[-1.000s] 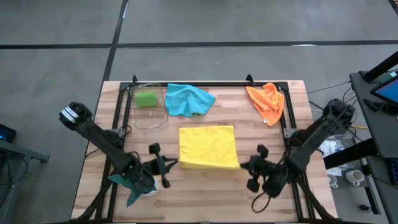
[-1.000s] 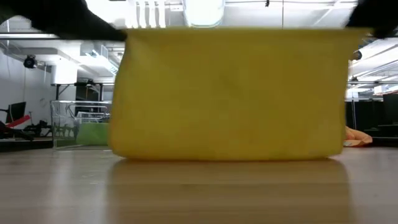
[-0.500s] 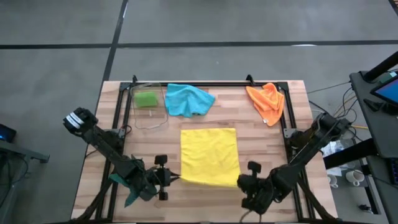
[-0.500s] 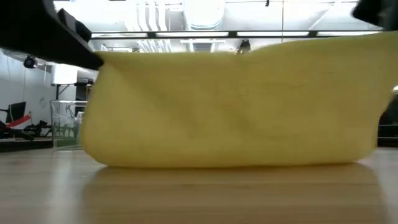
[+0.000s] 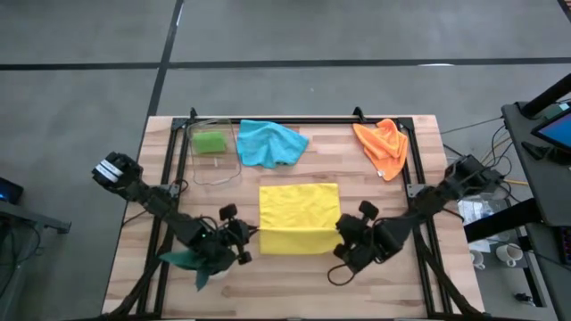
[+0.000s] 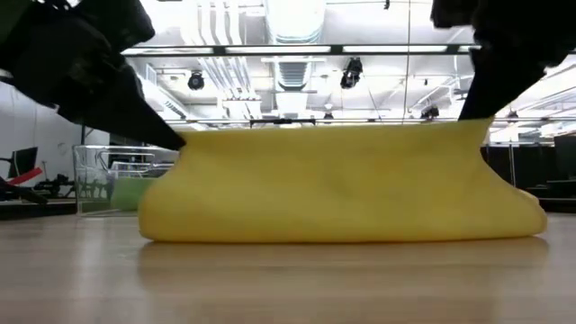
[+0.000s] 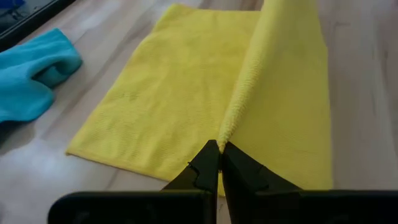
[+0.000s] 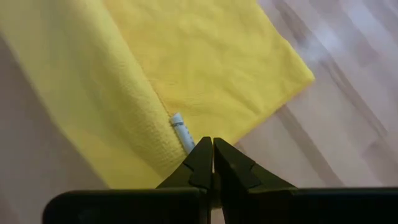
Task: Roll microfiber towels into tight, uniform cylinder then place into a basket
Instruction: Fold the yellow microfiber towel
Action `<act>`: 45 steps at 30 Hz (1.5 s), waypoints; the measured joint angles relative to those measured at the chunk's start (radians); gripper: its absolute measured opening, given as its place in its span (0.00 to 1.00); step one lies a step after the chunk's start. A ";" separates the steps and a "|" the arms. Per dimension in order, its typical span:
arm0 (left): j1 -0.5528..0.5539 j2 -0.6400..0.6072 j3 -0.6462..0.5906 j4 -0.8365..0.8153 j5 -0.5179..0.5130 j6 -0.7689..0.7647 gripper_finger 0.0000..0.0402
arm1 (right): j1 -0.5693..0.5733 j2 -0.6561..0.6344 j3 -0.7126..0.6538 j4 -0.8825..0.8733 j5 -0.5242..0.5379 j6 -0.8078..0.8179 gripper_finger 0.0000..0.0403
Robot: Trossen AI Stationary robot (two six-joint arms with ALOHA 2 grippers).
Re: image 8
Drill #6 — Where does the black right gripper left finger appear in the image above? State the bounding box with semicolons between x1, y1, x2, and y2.
157;136;214;191

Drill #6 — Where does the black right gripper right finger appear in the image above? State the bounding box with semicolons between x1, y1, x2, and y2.
213;137;296;224

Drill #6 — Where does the yellow microfiber towel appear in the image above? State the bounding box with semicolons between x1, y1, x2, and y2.
0;0;316;190

